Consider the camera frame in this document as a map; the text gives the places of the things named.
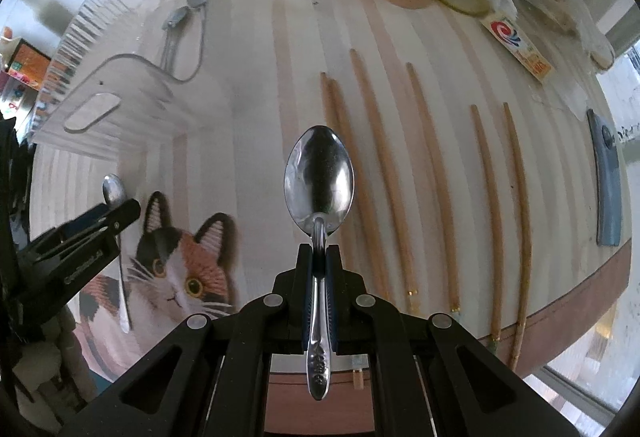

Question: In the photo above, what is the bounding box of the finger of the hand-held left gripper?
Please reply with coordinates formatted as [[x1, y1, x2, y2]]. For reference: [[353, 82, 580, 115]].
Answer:
[[17, 198, 142, 264], [14, 216, 142, 314]]

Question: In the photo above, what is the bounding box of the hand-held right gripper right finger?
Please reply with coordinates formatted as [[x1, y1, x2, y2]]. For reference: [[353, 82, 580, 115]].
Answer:
[[325, 244, 581, 437]]

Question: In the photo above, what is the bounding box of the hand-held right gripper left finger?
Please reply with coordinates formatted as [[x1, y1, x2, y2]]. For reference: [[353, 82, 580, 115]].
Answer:
[[60, 244, 317, 437]]

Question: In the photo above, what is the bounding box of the clear acrylic tray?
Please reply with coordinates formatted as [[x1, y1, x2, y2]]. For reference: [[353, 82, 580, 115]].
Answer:
[[30, 0, 233, 163]]

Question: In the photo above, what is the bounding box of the set of wooden chopsticks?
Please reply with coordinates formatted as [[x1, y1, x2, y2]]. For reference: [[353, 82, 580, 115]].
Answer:
[[319, 48, 532, 390]]

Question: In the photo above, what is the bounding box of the blue flat case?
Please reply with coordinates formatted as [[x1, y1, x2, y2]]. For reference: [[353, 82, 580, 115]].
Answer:
[[586, 108, 624, 247]]

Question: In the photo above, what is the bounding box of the swirl print packet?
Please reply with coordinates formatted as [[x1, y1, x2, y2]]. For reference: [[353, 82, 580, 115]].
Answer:
[[479, 14, 557, 84]]

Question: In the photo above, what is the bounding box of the colourful cartoon wall poster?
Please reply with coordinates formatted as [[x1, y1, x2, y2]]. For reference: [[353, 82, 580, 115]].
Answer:
[[0, 24, 56, 118]]

